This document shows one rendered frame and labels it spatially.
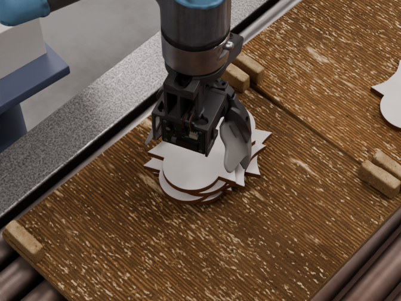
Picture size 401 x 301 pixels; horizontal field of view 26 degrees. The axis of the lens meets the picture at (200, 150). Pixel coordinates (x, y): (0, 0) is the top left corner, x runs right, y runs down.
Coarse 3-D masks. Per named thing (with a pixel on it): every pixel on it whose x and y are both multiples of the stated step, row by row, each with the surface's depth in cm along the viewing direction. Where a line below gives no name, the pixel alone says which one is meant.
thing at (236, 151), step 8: (224, 120) 107; (224, 128) 106; (232, 128) 107; (224, 136) 106; (232, 136) 107; (240, 136) 107; (224, 144) 106; (232, 144) 107; (240, 144) 108; (248, 144) 109; (232, 152) 107; (240, 152) 109; (248, 152) 109; (224, 160) 106; (232, 160) 107; (240, 160) 109; (248, 160) 111; (232, 168) 107
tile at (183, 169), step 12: (168, 144) 114; (216, 144) 114; (252, 144) 115; (156, 156) 114; (168, 156) 113; (180, 156) 113; (192, 156) 113; (204, 156) 113; (216, 156) 113; (168, 168) 112; (180, 168) 112; (192, 168) 112; (204, 168) 112; (216, 168) 112; (168, 180) 111; (180, 180) 111; (192, 180) 111; (204, 180) 111; (216, 180) 111; (228, 180) 111; (192, 192) 111
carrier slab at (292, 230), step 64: (256, 128) 123; (64, 192) 117; (128, 192) 117; (256, 192) 117; (320, 192) 117; (64, 256) 111; (128, 256) 111; (192, 256) 111; (256, 256) 111; (320, 256) 111
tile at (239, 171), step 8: (256, 144) 115; (256, 152) 115; (240, 168) 113; (240, 176) 112; (216, 184) 112; (224, 184) 112; (240, 184) 112; (200, 192) 111; (208, 192) 111; (216, 192) 112
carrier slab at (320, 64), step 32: (320, 0) 138; (352, 0) 138; (384, 0) 138; (288, 32) 134; (320, 32) 134; (352, 32) 134; (384, 32) 134; (288, 64) 130; (320, 64) 130; (352, 64) 130; (384, 64) 130; (288, 96) 127; (320, 96) 127; (352, 96) 127; (320, 128) 123; (352, 128) 123; (384, 128) 123
